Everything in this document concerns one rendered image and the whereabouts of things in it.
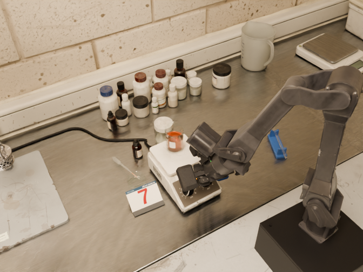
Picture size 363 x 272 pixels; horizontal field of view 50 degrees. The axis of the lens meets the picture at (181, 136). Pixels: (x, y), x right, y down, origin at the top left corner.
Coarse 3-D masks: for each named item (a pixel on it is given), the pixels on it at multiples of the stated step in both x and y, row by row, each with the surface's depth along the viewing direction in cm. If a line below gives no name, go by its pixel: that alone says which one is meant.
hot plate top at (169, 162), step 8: (184, 136) 115; (160, 144) 112; (184, 144) 112; (152, 152) 110; (160, 152) 110; (168, 152) 110; (184, 152) 110; (160, 160) 108; (168, 160) 108; (176, 160) 108; (184, 160) 108; (192, 160) 108; (168, 168) 106; (176, 168) 106
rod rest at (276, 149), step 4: (272, 132) 124; (268, 136) 125; (272, 136) 125; (272, 140) 124; (276, 140) 124; (280, 140) 124; (272, 144) 123; (276, 144) 123; (272, 148) 122; (276, 148) 121; (280, 148) 118; (284, 148) 118; (276, 152) 120; (280, 152) 119; (276, 156) 119; (280, 156) 119
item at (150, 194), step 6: (150, 186) 108; (156, 186) 109; (132, 192) 107; (138, 192) 107; (144, 192) 108; (150, 192) 108; (156, 192) 109; (132, 198) 107; (138, 198) 107; (144, 198) 107; (150, 198) 108; (156, 198) 108; (132, 204) 106; (138, 204) 107; (144, 204) 107
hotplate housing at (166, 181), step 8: (152, 160) 111; (152, 168) 114; (160, 168) 108; (160, 176) 110; (168, 176) 106; (176, 176) 106; (168, 184) 106; (168, 192) 109; (176, 192) 105; (216, 192) 108; (176, 200) 105; (200, 200) 106; (208, 200) 108; (184, 208) 104; (192, 208) 106
